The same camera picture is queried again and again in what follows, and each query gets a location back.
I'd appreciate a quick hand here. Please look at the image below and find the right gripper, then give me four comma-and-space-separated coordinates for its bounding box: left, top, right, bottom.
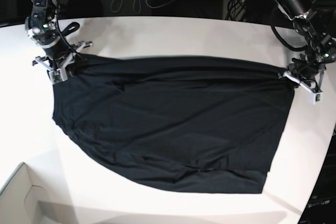
32, 52, 79, 82

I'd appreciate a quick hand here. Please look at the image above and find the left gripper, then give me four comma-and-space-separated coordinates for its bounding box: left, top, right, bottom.
278, 56, 326, 103

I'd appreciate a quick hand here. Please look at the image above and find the black t-shirt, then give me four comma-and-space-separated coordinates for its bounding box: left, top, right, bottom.
53, 55, 295, 194

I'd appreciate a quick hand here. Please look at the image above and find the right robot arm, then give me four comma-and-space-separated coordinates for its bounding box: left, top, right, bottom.
25, 0, 92, 84

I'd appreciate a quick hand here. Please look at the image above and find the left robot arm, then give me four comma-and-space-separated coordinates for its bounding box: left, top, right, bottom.
242, 0, 335, 104

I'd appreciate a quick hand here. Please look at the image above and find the white cardboard box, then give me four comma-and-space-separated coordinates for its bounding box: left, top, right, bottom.
1, 163, 78, 223

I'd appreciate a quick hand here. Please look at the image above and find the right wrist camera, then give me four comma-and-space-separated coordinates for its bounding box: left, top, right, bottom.
49, 71, 62, 85

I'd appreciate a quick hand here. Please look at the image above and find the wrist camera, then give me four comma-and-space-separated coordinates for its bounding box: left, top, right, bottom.
310, 92, 323, 104
49, 71, 62, 85

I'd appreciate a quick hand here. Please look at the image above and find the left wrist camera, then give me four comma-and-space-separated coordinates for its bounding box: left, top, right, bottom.
310, 92, 323, 104

